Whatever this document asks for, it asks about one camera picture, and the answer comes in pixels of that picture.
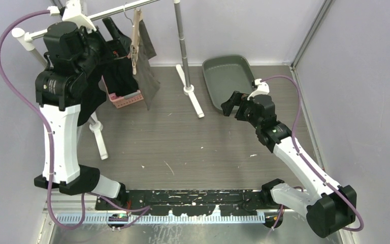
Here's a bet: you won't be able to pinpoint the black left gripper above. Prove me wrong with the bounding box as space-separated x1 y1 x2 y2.
76 18 132 78

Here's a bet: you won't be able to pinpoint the black underwear with beige waistband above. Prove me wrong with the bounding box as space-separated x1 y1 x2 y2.
77 32 132 127

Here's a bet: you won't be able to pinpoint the beige clip hanger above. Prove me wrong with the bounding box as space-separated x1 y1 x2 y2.
123 8 143 75

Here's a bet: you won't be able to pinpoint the grey-brown underwear with beige waistband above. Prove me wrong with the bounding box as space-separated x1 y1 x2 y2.
134 20 160 110

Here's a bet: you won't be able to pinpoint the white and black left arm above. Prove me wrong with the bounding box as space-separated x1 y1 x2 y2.
34 21 128 210

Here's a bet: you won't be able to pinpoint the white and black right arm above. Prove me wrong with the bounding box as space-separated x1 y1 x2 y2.
221 91 357 238

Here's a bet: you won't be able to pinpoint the grey-green plastic tub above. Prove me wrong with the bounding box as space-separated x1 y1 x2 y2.
202 54 255 114

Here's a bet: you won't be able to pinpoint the white and metal clothes rack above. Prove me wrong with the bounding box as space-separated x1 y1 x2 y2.
10 1 205 160

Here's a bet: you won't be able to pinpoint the black clothes in basket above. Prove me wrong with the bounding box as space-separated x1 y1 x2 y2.
103 57 139 97

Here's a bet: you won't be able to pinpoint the pink perforated plastic basket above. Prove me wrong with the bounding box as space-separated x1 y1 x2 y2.
102 77 144 109

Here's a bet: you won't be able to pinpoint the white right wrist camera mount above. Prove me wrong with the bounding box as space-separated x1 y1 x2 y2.
247 79 270 101

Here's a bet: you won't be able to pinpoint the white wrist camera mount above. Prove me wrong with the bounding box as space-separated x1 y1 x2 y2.
47 0 97 33
247 79 270 101

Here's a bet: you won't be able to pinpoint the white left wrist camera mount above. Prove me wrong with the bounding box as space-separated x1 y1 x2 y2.
47 0 97 33

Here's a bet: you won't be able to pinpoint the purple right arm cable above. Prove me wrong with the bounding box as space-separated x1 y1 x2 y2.
261 74 365 232

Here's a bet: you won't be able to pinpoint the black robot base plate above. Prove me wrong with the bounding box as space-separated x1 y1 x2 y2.
111 189 280 217

